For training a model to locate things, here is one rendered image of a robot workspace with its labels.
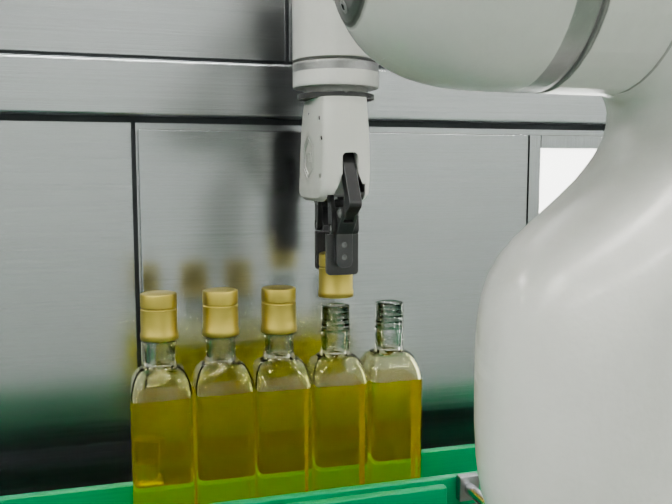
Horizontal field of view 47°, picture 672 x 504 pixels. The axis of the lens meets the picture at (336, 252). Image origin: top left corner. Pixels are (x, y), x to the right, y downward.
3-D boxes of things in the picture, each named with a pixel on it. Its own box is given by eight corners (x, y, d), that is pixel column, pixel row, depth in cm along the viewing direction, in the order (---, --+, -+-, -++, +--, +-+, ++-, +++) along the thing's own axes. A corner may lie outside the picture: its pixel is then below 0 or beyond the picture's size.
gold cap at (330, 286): (347, 292, 80) (347, 250, 79) (357, 297, 76) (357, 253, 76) (314, 293, 79) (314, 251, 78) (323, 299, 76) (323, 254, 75)
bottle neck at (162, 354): (174, 358, 75) (173, 310, 75) (177, 366, 72) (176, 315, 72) (143, 360, 74) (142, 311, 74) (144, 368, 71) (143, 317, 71)
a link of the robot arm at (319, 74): (283, 68, 79) (284, 98, 79) (303, 56, 70) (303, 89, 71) (362, 71, 81) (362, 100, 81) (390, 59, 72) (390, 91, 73)
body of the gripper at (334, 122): (287, 90, 79) (288, 199, 81) (310, 78, 70) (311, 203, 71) (356, 91, 81) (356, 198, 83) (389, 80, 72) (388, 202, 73)
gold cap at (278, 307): (292, 326, 79) (291, 283, 78) (300, 333, 75) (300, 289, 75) (257, 328, 78) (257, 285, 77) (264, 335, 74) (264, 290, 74)
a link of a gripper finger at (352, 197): (334, 134, 74) (326, 183, 78) (354, 177, 68) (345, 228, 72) (346, 134, 75) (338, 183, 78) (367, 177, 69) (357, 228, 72)
